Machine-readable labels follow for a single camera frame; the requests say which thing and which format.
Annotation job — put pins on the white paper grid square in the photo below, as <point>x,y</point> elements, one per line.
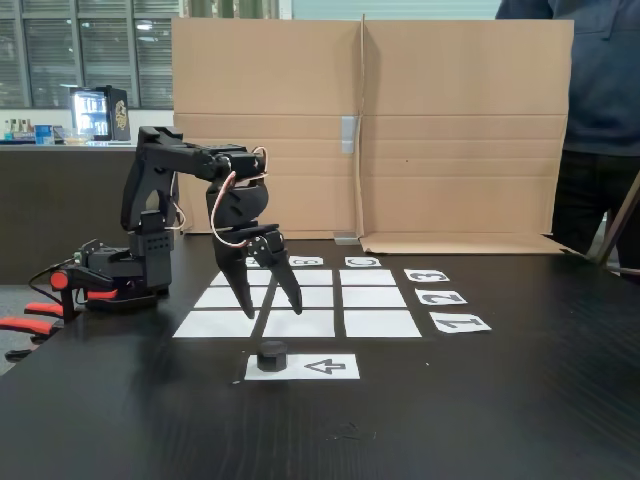
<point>368,278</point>
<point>210,298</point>
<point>317,278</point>
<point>317,298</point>
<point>217,280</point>
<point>310,325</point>
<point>210,325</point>
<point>374,298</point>
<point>382,325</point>

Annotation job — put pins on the paper label letter C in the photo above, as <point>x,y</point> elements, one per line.
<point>350,265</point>

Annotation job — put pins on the small blue box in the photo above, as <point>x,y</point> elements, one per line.
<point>44,134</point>

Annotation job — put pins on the grey tape strip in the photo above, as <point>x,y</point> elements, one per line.
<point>347,239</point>
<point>348,135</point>

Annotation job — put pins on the paper label letter B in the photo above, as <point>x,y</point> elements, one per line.
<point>320,264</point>

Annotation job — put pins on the white arrow paper sheet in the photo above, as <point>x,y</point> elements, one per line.
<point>325,367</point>

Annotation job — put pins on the dark partition counter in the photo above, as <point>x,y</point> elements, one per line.
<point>30,210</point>

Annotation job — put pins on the brown cardboard box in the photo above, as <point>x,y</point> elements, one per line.
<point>450,100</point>

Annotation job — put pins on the standing person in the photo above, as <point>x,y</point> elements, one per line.
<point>600,100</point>

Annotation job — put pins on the paper label number 2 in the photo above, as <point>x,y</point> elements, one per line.
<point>425,302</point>

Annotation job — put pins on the paper label number 3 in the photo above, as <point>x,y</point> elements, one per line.
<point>412,280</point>

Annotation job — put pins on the black round token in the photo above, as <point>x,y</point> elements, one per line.
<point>271,357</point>

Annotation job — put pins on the brown slanted rod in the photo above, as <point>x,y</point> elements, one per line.
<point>617,220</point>

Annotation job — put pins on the black mini fridge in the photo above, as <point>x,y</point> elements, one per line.
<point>117,115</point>

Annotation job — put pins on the black red bar clamp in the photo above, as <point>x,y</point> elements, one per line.
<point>35,327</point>
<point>67,295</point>

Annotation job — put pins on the paper label number 1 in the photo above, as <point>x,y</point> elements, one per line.
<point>450,330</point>

